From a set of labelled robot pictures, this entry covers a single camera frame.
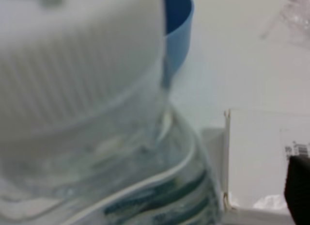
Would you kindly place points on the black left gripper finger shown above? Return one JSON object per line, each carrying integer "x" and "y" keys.
{"x": 297, "y": 189}

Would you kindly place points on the clear water bottle green label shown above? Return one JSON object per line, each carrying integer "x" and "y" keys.
{"x": 88, "y": 135}

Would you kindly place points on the white cardboard box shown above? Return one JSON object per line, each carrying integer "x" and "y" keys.
{"x": 250, "y": 155}

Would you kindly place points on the wrapped fruit pastry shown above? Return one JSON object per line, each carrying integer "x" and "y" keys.
{"x": 289, "y": 24}

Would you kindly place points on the blue bowl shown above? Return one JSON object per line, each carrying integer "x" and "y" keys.
{"x": 178, "y": 15}

